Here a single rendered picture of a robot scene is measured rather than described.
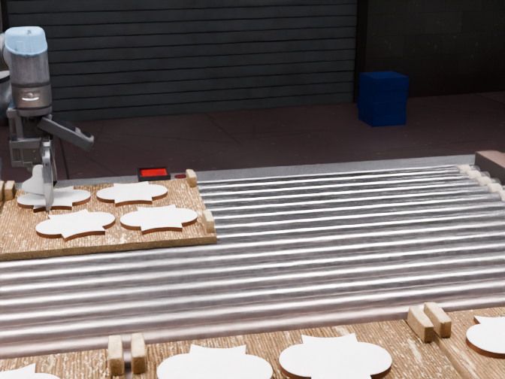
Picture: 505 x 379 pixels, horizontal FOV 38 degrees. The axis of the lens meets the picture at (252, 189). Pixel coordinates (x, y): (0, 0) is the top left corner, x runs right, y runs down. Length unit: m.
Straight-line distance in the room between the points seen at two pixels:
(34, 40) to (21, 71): 0.06
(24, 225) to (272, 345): 0.64
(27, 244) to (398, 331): 0.69
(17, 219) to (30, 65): 0.30
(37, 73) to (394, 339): 0.85
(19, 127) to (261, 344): 0.74
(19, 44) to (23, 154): 0.22
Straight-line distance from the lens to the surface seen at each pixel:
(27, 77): 1.49
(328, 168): 1.82
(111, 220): 1.43
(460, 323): 1.10
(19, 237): 1.42
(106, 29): 6.23
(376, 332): 1.05
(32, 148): 1.52
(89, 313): 1.17
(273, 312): 1.14
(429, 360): 1.00
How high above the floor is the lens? 1.46
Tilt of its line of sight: 19 degrees down
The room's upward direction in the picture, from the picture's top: straight up
